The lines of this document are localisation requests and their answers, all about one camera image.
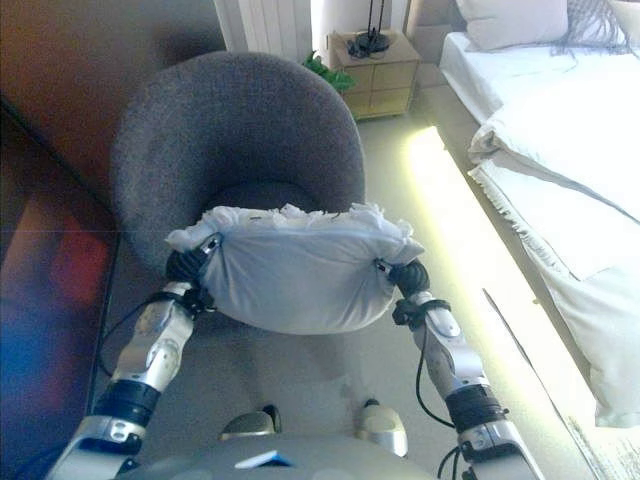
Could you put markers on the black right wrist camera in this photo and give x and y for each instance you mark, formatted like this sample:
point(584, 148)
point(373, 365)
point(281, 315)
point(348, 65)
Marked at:
point(407, 314)

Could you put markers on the beige tufted headboard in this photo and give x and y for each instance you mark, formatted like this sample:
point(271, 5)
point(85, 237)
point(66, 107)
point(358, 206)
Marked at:
point(425, 30)

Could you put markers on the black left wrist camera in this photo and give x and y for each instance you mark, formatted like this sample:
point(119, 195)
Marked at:
point(199, 301)

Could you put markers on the beige patterned rug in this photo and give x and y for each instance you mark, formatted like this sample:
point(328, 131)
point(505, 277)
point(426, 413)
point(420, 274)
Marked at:
point(610, 450)

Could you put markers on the beige wooden nightstand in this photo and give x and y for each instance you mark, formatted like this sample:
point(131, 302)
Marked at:
point(385, 85)

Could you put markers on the large white bed pillow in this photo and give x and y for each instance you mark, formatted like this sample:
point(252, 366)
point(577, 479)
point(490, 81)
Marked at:
point(515, 20)

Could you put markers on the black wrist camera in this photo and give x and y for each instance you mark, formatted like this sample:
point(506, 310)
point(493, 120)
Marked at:
point(199, 301)
point(407, 314)

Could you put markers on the grey fringed throw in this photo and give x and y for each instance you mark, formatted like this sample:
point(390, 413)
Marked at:
point(592, 25)

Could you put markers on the grey fabric armchair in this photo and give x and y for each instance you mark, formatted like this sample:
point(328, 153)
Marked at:
point(225, 125)

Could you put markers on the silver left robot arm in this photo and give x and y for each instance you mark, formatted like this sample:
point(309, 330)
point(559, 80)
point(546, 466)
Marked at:
point(150, 350)

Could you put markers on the left robot hand black silver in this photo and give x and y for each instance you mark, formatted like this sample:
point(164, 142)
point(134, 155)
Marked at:
point(187, 267)

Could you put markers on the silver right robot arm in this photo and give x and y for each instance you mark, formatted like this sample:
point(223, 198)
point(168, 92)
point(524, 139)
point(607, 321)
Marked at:
point(460, 365)

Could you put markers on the green leafy plant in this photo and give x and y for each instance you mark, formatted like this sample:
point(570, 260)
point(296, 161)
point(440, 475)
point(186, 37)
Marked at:
point(327, 72)

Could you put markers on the bed with white sheets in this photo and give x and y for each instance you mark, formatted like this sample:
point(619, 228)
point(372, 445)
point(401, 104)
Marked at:
point(575, 150)

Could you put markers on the right robot hand black silver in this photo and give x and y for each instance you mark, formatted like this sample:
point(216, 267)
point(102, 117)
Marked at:
point(412, 280)

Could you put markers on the glossy brown cabinet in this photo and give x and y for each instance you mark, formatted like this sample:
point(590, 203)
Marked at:
point(50, 300)

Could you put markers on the silver robot torso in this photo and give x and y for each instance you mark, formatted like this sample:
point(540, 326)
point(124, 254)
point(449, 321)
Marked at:
point(275, 460)

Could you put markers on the white fringed cushion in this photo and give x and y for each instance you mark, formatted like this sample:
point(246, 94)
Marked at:
point(300, 275)

